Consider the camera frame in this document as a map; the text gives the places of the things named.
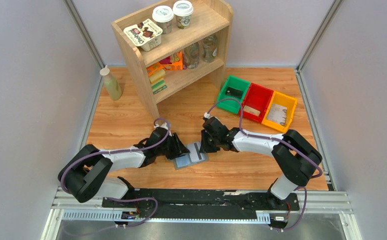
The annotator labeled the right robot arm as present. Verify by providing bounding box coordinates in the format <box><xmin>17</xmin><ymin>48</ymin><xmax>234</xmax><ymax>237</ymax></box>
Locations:
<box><xmin>199</xmin><ymin>115</ymin><xmax>323</xmax><ymax>200</ymax></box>

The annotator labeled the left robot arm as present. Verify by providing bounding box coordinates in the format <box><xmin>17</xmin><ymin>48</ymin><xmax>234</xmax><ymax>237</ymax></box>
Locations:
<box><xmin>57</xmin><ymin>126</ymin><xmax>190</xmax><ymax>203</ymax></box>

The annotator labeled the tan card in red bin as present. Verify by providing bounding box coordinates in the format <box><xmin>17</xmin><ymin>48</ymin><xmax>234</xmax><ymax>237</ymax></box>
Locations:
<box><xmin>243</xmin><ymin>105</ymin><xmax>261</xmax><ymax>117</ymax></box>

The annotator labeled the black card in green bin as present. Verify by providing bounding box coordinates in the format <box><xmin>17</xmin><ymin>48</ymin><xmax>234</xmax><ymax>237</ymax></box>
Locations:
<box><xmin>225</xmin><ymin>87</ymin><xmax>244</xmax><ymax>100</ymax></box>

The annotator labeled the green plastic bin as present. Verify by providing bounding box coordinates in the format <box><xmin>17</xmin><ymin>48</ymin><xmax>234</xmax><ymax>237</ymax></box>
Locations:
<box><xmin>217</xmin><ymin>75</ymin><xmax>251</xmax><ymax>115</ymax></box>

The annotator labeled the red plastic bin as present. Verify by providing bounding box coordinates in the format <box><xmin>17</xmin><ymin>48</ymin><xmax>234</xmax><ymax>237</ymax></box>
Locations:
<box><xmin>241</xmin><ymin>83</ymin><xmax>274</xmax><ymax>124</ymax></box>

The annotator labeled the stacked sponges pack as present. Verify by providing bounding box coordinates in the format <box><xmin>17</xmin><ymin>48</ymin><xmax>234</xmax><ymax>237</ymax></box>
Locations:
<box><xmin>146</xmin><ymin>62</ymin><xmax>168</xmax><ymax>95</ymax></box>

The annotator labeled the yellow plastic bin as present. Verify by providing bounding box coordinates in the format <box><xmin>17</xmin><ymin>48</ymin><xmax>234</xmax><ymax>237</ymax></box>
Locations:
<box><xmin>261</xmin><ymin>91</ymin><xmax>298</xmax><ymax>133</ymax></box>

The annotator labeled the green squeeze bottle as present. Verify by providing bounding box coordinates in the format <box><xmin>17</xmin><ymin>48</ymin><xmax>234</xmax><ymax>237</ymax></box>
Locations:
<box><xmin>99</xmin><ymin>65</ymin><xmax>122</xmax><ymax>101</ymax></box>

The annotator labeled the orange snack package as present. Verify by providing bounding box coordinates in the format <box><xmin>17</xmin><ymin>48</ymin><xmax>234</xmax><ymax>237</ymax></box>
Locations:
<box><xmin>159</xmin><ymin>50</ymin><xmax>186</xmax><ymax>71</ymax></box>

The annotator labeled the wooden shelf unit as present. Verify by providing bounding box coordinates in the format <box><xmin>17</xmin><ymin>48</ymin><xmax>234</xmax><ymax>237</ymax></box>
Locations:
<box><xmin>111</xmin><ymin>0</ymin><xmax>234</xmax><ymax>119</ymax></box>

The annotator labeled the left clear glass jar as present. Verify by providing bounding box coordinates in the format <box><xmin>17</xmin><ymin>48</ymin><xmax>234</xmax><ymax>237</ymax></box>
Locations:
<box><xmin>183</xmin><ymin>42</ymin><xmax>200</xmax><ymax>69</ymax></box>

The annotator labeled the clear glass jar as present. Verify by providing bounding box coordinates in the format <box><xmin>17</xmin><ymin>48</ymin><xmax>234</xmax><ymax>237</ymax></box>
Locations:
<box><xmin>202</xmin><ymin>33</ymin><xmax>218</xmax><ymax>63</ymax></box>
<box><xmin>183</xmin><ymin>42</ymin><xmax>200</xmax><ymax>69</ymax></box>

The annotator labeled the right clear glass jar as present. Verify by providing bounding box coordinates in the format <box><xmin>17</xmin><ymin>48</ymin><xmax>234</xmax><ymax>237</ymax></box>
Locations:
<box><xmin>202</xmin><ymin>33</ymin><xmax>218</xmax><ymax>63</ymax></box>

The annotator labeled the Chobani yogurt pack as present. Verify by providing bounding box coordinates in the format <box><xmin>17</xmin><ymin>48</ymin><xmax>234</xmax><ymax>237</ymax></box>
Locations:
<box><xmin>123</xmin><ymin>18</ymin><xmax>163</xmax><ymax>52</ymax></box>

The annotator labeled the left paper coffee cup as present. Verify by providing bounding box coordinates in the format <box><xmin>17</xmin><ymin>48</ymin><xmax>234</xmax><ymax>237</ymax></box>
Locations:
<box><xmin>152</xmin><ymin>5</ymin><xmax>175</xmax><ymax>35</ymax></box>

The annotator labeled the paper coffee cup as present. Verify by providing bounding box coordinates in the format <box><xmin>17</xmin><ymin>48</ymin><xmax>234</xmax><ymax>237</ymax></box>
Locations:
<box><xmin>152</xmin><ymin>5</ymin><xmax>175</xmax><ymax>35</ymax></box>
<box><xmin>172</xmin><ymin>0</ymin><xmax>194</xmax><ymax>30</ymax></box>

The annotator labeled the right paper coffee cup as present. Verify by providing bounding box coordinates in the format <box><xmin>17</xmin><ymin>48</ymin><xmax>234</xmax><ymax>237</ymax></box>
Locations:
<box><xmin>172</xmin><ymin>0</ymin><xmax>194</xmax><ymax>30</ymax></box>

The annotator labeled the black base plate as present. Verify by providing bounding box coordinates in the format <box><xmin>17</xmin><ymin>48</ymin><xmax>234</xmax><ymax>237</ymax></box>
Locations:
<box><xmin>102</xmin><ymin>188</ymin><xmax>300</xmax><ymax>220</ymax></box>

